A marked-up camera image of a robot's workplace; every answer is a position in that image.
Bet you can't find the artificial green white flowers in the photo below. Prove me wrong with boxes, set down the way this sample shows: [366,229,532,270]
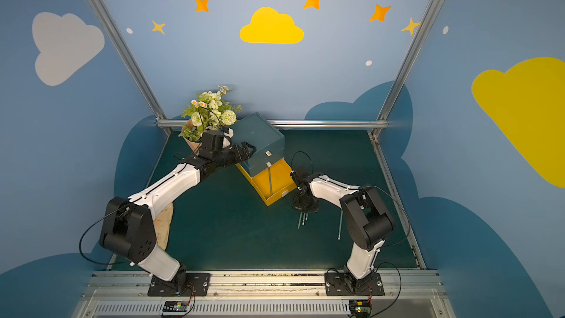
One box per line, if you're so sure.
[181,85,242,127]

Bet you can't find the left green circuit board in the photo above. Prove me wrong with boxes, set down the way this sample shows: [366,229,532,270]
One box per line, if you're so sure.
[162,300,190,315]

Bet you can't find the beige cloth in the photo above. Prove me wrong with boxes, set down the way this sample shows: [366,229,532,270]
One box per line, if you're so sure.
[154,203,174,250]

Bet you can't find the right aluminium frame post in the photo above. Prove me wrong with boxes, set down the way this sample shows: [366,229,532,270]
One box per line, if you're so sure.
[372,0,445,140]

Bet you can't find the aluminium frame post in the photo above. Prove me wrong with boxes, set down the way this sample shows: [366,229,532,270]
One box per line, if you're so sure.
[87,0,166,125]
[372,0,445,140]

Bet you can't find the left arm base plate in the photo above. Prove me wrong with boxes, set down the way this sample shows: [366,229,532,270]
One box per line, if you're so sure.
[147,272,211,297]

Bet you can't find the left aluminium frame post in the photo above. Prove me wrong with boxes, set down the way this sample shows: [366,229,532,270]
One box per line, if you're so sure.
[87,0,166,125]

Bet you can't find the right green circuit board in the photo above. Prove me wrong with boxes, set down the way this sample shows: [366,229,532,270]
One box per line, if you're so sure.
[348,300,372,318]

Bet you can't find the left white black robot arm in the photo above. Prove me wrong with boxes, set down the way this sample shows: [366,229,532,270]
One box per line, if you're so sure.
[99,142,256,282]

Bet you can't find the yellow bottom drawer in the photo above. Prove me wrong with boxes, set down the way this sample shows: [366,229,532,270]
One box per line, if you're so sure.
[236,158,297,206]

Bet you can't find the green circuit board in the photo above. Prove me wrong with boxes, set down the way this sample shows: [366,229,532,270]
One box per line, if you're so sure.
[348,300,372,318]
[162,300,190,315]

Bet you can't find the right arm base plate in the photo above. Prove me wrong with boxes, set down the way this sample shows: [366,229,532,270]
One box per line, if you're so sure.
[324,271,385,297]

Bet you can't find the aluminium front rail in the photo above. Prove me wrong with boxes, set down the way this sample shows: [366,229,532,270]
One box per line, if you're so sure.
[73,269,456,317]

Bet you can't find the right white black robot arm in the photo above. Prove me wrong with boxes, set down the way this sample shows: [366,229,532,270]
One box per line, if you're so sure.
[290,170,395,286]

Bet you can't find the teal drawer cabinet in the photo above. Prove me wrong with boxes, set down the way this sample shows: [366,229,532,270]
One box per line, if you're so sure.
[230,113,285,178]

